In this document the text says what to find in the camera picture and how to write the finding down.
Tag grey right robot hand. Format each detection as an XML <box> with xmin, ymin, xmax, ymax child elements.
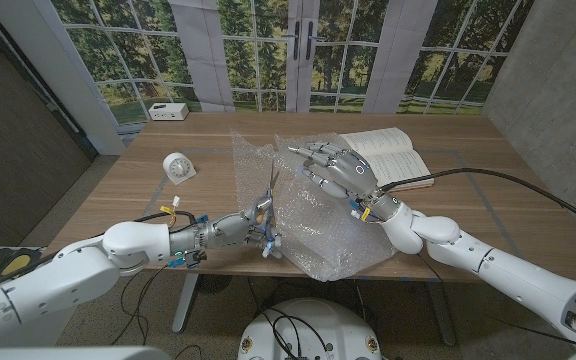
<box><xmin>287</xmin><ymin>141</ymin><xmax>395</xmax><ymax>215</ymax></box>

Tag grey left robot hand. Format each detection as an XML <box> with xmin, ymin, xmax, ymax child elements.
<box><xmin>205</xmin><ymin>195</ymin><xmax>284</xmax><ymax>260</ymax></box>

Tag grey scissors with yellow handles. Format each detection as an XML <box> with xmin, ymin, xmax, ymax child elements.
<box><xmin>255</xmin><ymin>158</ymin><xmax>282</xmax><ymax>246</ymax></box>

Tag large clear bubble wrap sheet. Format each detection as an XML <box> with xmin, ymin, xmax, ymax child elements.
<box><xmin>231</xmin><ymin>128</ymin><xmax>399</xmax><ymax>282</ymax></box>

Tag open paperback book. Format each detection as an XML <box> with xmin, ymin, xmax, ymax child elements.
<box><xmin>350</xmin><ymin>126</ymin><xmax>435</xmax><ymax>192</ymax></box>

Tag white round kitchen timer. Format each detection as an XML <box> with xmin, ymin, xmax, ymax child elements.
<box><xmin>162</xmin><ymin>151</ymin><xmax>197</xmax><ymax>186</ymax></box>

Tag white table leg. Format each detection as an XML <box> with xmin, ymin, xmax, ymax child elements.
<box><xmin>171</xmin><ymin>273</ymin><xmax>200</xmax><ymax>334</ymax></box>

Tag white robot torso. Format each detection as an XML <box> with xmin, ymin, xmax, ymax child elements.
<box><xmin>237</xmin><ymin>297</ymin><xmax>383</xmax><ymax>360</ymax></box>

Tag white power socket box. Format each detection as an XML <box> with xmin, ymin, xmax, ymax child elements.
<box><xmin>147</xmin><ymin>102</ymin><xmax>190</xmax><ymax>122</ymax></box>

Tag grey table leg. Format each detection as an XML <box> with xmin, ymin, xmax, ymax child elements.
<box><xmin>425</xmin><ymin>280</ymin><xmax>458</xmax><ymax>347</ymax></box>

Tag printed forest window backdrop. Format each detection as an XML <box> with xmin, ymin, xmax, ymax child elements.
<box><xmin>0</xmin><ymin>0</ymin><xmax>537</xmax><ymax>156</ymax></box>

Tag dark brown door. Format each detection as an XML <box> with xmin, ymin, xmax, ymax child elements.
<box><xmin>0</xmin><ymin>9</ymin><xmax>94</xmax><ymax>246</ymax></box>

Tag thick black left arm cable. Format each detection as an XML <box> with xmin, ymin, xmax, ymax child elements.
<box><xmin>0</xmin><ymin>209</ymin><xmax>198</xmax><ymax>297</ymax></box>

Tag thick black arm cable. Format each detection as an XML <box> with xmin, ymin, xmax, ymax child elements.
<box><xmin>0</xmin><ymin>209</ymin><xmax>198</xmax><ymax>297</ymax></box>
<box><xmin>380</xmin><ymin>167</ymin><xmax>576</xmax><ymax>235</ymax></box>

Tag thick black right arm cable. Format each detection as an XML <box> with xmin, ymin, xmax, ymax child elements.
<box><xmin>380</xmin><ymin>167</ymin><xmax>576</xmax><ymax>235</ymax></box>

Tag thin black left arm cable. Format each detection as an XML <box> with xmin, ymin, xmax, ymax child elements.
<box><xmin>112</xmin><ymin>262</ymin><xmax>169</xmax><ymax>346</ymax></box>

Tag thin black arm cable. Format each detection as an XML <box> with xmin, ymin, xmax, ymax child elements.
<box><xmin>417</xmin><ymin>252</ymin><xmax>576</xmax><ymax>350</ymax></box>
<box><xmin>112</xmin><ymin>262</ymin><xmax>169</xmax><ymax>346</ymax></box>

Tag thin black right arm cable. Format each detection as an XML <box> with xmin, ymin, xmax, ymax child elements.
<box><xmin>417</xmin><ymin>252</ymin><xmax>576</xmax><ymax>350</ymax></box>

